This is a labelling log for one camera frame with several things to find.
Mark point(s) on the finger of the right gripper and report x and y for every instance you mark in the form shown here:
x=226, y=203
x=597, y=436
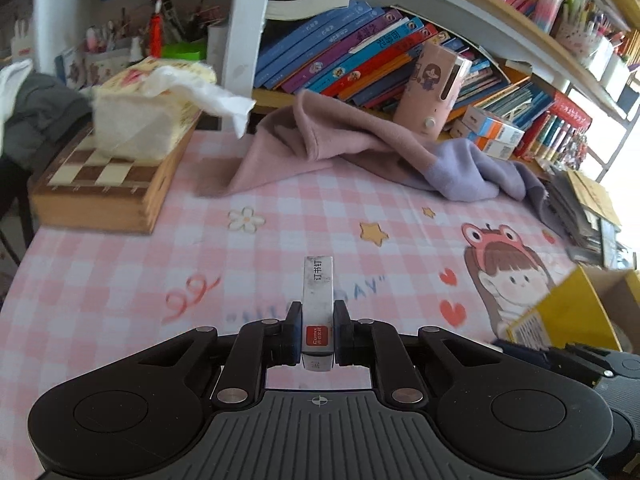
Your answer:
x=540, y=357

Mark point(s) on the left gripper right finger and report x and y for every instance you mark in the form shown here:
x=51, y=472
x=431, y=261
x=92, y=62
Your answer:
x=378, y=347

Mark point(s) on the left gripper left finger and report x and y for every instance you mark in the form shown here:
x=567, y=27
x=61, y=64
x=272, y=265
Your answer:
x=255, y=349

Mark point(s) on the small white red box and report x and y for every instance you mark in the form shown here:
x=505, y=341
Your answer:
x=317, y=314

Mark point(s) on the yellow cardboard box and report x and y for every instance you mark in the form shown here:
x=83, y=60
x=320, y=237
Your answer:
x=591, y=306

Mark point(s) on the pink checkered tablecloth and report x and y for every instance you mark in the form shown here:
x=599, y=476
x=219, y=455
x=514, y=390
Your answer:
x=80, y=300

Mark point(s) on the stack of papers books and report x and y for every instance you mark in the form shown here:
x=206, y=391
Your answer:
x=588, y=218

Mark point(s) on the red book set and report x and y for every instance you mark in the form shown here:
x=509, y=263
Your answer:
x=558, y=124

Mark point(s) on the pink purple cloth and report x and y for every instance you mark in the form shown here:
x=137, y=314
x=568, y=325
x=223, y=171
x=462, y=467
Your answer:
x=316, y=131

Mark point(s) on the white orange medicine box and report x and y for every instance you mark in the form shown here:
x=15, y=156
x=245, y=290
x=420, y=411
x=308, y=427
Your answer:
x=493, y=135

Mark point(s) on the wooden chess box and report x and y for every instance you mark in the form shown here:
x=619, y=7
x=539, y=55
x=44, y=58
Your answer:
x=82, y=189

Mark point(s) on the tissue pack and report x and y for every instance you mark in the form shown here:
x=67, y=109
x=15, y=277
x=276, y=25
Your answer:
x=143, y=112

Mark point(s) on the pink cylindrical case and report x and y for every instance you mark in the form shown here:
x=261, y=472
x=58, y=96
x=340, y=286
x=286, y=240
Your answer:
x=432, y=90

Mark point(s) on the white pen holder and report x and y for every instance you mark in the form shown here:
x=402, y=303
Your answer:
x=608, y=67

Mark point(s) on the white bookshelf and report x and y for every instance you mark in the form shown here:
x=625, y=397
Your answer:
x=257, y=46

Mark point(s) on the pile of clothes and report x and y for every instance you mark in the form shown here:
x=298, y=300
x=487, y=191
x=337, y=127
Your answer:
x=39, y=116

